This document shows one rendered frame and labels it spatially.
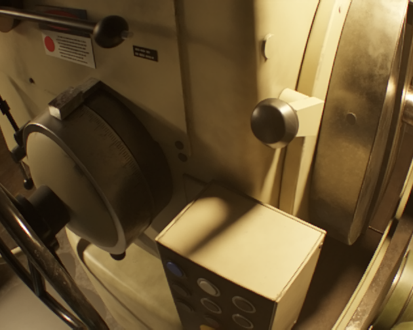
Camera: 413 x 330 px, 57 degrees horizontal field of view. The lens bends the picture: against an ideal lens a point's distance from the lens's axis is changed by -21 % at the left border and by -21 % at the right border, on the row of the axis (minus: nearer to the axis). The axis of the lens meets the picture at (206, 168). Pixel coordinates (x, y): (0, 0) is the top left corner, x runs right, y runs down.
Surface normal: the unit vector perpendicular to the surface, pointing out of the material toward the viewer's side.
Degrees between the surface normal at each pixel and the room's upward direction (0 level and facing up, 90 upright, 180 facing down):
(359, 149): 73
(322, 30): 50
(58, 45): 90
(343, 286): 0
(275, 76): 90
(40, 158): 61
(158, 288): 0
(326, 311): 0
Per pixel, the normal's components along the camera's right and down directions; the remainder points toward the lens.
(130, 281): -0.06, -0.71
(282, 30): 0.81, 0.38
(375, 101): -0.54, 0.19
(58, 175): -0.35, 0.29
